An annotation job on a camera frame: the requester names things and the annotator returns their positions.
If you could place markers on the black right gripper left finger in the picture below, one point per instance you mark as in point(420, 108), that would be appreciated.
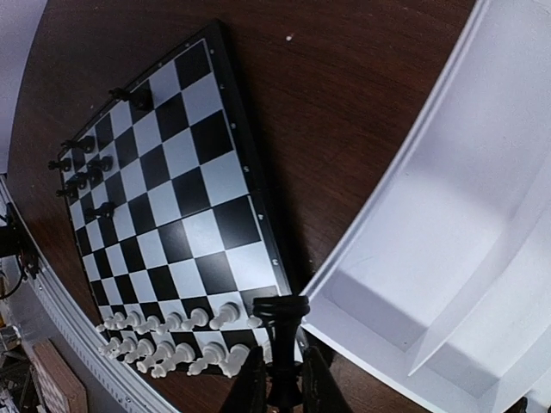
point(248, 392)

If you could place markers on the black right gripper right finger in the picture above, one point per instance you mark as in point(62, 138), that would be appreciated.
point(320, 390)

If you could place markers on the white plastic divided tray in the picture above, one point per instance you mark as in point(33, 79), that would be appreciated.
point(440, 288)

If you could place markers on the black white chessboard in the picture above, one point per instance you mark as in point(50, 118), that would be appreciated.
point(192, 225)

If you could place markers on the black chess pawn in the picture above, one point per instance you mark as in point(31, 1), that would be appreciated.
point(70, 189)
point(64, 165)
point(104, 164)
point(81, 179)

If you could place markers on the black chess bishop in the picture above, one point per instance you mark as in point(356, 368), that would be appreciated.
point(140, 99)

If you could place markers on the white chess piece row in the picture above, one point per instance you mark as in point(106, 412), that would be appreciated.
point(159, 347)

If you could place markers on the black chess king piece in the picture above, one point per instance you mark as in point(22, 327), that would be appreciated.
point(281, 317)

